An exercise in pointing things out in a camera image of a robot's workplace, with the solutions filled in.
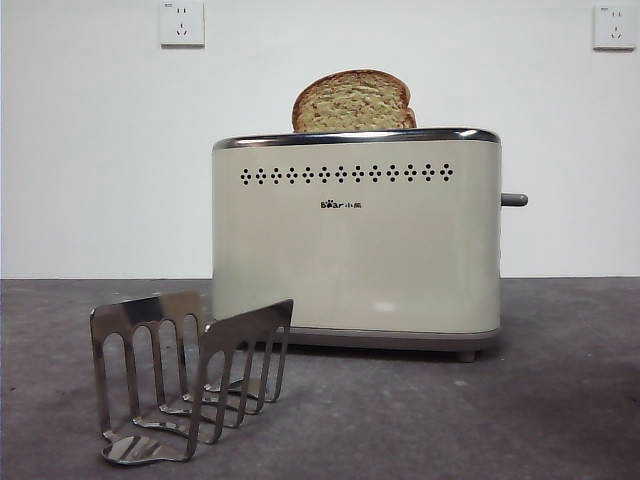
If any stainless steel toast rack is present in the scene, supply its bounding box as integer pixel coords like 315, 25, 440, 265
89, 289, 295, 465

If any cream toaster with steel top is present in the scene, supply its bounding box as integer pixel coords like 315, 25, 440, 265
210, 127, 503, 363

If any white wall socket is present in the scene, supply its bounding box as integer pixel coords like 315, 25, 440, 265
592, 4, 630, 52
160, 0, 206, 50

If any brown bread slice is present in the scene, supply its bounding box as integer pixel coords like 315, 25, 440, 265
291, 68, 418, 134

